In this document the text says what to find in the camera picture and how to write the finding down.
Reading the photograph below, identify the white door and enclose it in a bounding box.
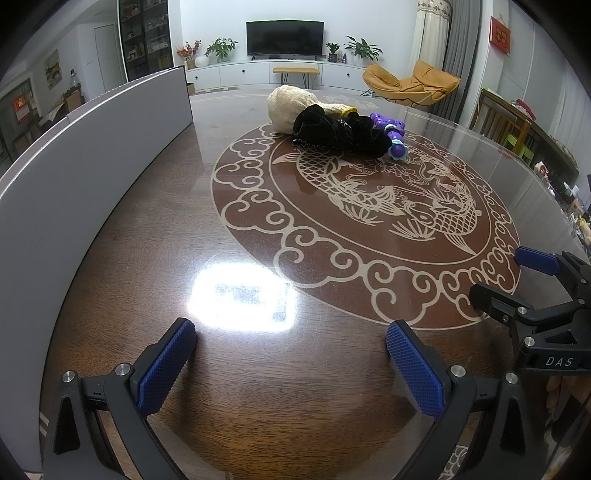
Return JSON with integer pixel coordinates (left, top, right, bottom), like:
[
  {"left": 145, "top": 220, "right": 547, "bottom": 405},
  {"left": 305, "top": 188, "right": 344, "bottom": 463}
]
[{"left": 94, "top": 25, "right": 116, "bottom": 93}]

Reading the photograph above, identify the clutter of small bottles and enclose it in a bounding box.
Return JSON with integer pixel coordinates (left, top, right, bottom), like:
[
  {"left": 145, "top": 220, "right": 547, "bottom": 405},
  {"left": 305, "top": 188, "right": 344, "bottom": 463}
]
[{"left": 533, "top": 159, "right": 591, "bottom": 241}]

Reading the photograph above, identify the black fuzzy cloth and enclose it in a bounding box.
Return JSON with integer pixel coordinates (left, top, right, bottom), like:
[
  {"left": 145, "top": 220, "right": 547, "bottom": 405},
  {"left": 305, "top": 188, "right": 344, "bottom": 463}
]
[{"left": 337, "top": 113, "right": 393, "bottom": 158}]

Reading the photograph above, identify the black velvet beaded pouch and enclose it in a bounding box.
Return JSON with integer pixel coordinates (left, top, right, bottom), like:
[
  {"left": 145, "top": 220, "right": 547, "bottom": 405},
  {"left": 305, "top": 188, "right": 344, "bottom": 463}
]
[{"left": 291, "top": 104, "right": 354, "bottom": 151}]

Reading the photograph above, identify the orange rocking chair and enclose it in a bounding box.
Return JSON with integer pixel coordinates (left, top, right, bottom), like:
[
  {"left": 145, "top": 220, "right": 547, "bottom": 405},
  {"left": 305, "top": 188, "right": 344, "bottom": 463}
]
[{"left": 361, "top": 59, "right": 462, "bottom": 110}]

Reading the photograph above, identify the patterned wooden desktop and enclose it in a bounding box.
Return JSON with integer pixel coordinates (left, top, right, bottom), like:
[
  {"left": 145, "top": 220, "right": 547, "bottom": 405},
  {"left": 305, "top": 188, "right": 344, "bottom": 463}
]
[{"left": 39, "top": 85, "right": 591, "bottom": 480}]

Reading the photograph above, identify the grey curtain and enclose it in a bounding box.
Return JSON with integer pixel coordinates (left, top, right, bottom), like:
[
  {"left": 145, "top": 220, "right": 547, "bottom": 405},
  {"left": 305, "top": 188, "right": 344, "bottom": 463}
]
[{"left": 434, "top": 0, "right": 484, "bottom": 121}]

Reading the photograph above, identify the grey curved board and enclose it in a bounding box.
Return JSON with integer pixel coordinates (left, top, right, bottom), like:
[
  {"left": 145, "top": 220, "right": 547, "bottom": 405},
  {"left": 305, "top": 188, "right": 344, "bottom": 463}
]
[{"left": 0, "top": 65, "right": 194, "bottom": 472}]

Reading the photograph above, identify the dark glass display cabinet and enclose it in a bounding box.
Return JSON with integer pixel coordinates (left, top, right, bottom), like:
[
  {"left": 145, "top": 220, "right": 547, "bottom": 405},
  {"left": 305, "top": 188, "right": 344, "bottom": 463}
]
[{"left": 116, "top": 0, "right": 170, "bottom": 84}]

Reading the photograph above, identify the wooden bench with black legs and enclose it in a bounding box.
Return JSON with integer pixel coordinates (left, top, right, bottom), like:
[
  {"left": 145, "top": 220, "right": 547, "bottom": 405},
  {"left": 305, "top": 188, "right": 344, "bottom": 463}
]
[{"left": 272, "top": 66, "right": 321, "bottom": 91}]

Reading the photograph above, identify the cream knit bag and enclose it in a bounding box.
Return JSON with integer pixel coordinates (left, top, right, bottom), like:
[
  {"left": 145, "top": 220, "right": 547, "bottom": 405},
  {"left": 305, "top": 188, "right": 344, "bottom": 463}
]
[{"left": 267, "top": 85, "right": 359, "bottom": 137}]

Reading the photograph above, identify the red wall hanging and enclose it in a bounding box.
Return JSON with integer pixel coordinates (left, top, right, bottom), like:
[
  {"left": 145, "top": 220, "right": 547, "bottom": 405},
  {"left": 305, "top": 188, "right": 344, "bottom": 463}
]
[{"left": 489, "top": 16, "right": 513, "bottom": 56}]

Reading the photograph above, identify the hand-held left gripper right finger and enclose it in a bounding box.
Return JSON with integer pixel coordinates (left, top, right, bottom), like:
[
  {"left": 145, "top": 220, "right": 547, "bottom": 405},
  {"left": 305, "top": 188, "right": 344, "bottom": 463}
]
[{"left": 385, "top": 320, "right": 529, "bottom": 480}]

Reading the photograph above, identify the red flower arrangement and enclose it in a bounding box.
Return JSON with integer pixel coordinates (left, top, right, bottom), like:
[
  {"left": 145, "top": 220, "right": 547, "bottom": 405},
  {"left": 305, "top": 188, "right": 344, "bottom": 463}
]
[{"left": 177, "top": 40, "right": 203, "bottom": 70}]

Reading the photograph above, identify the dark glass sliding door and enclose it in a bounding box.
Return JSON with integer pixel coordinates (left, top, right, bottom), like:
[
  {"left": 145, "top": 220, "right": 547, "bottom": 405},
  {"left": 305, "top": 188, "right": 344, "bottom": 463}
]
[{"left": 0, "top": 78, "right": 35, "bottom": 171}]

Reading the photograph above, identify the large leafy potted plant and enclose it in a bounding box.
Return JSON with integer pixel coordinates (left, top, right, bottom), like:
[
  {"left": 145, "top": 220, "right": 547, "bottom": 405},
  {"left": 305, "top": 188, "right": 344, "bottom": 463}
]
[{"left": 344, "top": 35, "right": 384, "bottom": 67}]

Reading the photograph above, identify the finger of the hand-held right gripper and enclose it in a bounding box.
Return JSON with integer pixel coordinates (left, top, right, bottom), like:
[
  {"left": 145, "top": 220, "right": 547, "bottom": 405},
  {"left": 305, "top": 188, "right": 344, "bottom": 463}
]
[
  {"left": 515, "top": 246, "right": 591, "bottom": 296},
  {"left": 468, "top": 284, "right": 537, "bottom": 326}
]

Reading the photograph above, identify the black flat television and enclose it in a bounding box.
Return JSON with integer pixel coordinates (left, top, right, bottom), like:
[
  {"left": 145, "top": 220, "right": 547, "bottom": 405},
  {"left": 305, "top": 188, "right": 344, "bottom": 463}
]
[{"left": 245, "top": 19, "right": 325, "bottom": 61}]

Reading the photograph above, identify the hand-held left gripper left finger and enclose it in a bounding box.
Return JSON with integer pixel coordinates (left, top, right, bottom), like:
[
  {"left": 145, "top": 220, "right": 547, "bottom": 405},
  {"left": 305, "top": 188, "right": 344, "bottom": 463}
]
[{"left": 53, "top": 318, "right": 197, "bottom": 480}]

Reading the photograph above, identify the framed wall picture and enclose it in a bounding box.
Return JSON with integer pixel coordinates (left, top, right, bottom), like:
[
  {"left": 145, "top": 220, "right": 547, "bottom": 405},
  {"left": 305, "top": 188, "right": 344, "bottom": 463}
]
[{"left": 44, "top": 49, "right": 61, "bottom": 90}]

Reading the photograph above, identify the covered standing air conditioner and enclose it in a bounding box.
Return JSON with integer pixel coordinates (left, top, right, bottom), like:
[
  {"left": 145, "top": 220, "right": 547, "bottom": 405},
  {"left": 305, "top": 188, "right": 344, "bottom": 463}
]
[{"left": 408, "top": 0, "right": 454, "bottom": 71}]

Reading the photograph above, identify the white television cabinet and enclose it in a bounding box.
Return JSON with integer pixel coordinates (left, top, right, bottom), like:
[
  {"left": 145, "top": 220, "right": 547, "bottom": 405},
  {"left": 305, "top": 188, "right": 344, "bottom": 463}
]
[{"left": 185, "top": 58, "right": 393, "bottom": 94}]

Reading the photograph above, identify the bushy green potted plant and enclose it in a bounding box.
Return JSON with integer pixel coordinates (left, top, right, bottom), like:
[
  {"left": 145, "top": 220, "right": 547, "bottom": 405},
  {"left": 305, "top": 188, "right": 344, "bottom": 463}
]
[{"left": 204, "top": 36, "right": 239, "bottom": 64}]

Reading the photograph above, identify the purple plastic toy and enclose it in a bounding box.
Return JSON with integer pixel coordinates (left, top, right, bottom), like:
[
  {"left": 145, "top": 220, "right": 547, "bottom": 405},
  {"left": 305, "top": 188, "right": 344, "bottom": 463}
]
[{"left": 369, "top": 112, "right": 410, "bottom": 162}]

